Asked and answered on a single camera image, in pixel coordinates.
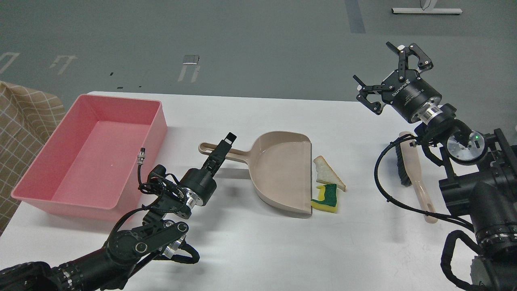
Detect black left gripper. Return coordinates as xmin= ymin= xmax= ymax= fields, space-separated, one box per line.
xmin=180 ymin=132 xmax=237 ymax=206

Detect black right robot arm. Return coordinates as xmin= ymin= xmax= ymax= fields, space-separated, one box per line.
xmin=354 ymin=42 xmax=517 ymax=291

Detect brown checkered cloth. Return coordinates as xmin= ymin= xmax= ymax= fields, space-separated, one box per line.
xmin=0 ymin=81 xmax=66 ymax=232

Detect grey floor plate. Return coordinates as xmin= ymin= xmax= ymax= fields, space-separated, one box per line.
xmin=182 ymin=55 xmax=200 ymax=65

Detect pink plastic bin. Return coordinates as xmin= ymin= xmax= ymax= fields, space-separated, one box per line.
xmin=11 ymin=94 xmax=167 ymax=221

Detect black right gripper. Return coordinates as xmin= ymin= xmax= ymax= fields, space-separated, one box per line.
xmin=353 ymin=42 xmax=443 ymax=124

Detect yellow green sponge piece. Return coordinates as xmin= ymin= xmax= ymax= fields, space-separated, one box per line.
xmin=311 ymin=183 xmax=338 ymax=213

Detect white stand base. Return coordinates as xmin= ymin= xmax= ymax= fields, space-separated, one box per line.
xmin=391 ymin=0 xmax=463 ymax=15

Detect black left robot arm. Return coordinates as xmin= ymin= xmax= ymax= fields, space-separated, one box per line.
xmin=1 ymin=133 xmax=236 ymax=291

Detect beige hand brush black bristles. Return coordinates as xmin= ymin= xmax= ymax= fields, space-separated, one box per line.
xmin=395 ymin=141 xmax=435 ymax=213

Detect beige plastic dustpan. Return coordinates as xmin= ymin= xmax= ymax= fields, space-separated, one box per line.
xmin=216 ymin=131 xmax=313 ymax=219

